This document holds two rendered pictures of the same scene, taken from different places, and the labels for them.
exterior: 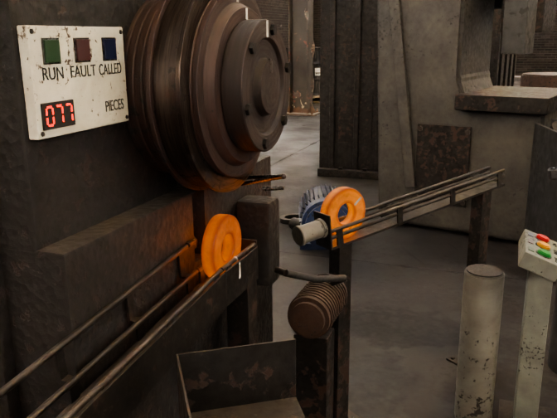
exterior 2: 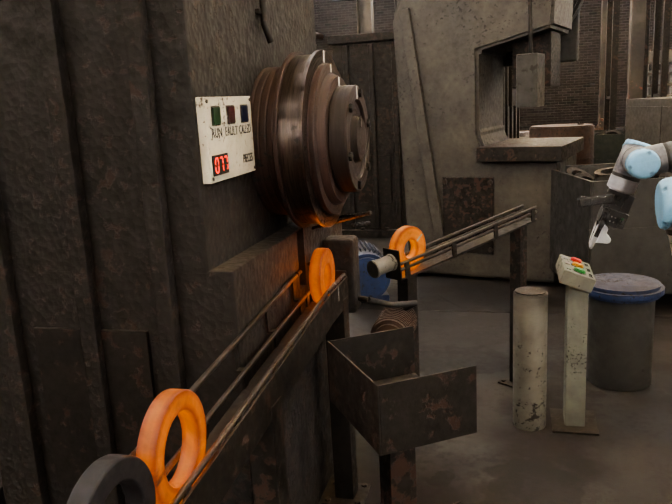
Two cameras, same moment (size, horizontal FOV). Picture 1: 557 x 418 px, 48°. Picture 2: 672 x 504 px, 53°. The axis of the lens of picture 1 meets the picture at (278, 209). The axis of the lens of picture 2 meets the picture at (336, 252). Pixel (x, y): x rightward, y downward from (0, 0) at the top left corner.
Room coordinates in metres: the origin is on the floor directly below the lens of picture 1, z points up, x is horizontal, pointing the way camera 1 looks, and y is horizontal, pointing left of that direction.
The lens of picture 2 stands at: (-0.44, 0.27, 1.22)
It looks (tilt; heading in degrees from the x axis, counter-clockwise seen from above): 13 degrees down; 354
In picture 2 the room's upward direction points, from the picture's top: 3 degrees counter-clockwise
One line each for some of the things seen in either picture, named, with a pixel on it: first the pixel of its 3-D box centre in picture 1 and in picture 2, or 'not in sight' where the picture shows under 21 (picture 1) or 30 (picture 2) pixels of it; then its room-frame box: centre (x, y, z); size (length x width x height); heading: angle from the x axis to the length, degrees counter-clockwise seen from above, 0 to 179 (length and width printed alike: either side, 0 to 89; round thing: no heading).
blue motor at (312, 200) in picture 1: (323, 215); (360, 269); (3.67, -0.28, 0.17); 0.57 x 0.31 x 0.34; 179
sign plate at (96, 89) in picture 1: (79, 79); (228, 137); (1.14, 0.35, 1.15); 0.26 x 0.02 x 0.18; 159
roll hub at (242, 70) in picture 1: (259, 86); (351, 139); (1.38, 0.04, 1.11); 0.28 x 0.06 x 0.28; 159
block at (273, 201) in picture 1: (257, 240); (341, 273); (1.64, 0.06, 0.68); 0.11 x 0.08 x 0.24; 69
